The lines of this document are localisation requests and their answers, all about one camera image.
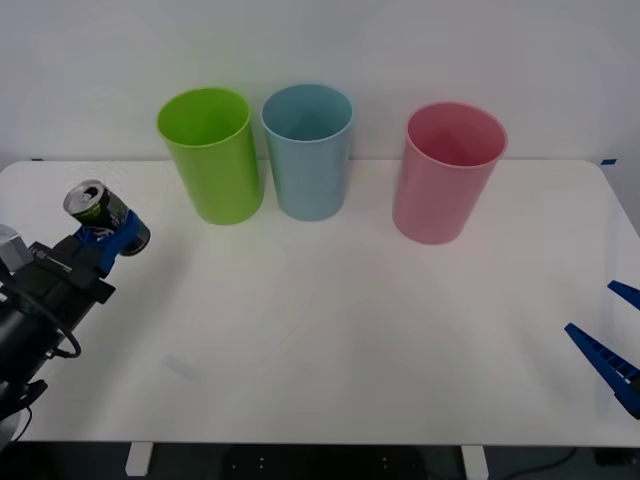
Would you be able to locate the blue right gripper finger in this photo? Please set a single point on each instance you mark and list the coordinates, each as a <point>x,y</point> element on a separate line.
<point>607,362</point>
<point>627,294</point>

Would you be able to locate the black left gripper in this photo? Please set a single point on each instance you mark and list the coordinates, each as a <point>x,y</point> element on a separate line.
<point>65,280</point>

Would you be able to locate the black drink can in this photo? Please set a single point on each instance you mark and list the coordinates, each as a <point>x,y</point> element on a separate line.
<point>102,205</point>

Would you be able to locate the yellow-green plastic bin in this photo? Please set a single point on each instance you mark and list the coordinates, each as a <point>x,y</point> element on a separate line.
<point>215,185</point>

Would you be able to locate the white table leg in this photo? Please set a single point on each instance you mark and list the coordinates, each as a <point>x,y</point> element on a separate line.
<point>138,459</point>
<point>475,462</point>

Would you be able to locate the pink plastic bin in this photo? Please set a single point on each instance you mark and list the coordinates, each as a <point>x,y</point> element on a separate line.
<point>440,200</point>

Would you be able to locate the pale blue plastic bin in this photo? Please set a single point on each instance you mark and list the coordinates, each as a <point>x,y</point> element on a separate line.
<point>310,180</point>

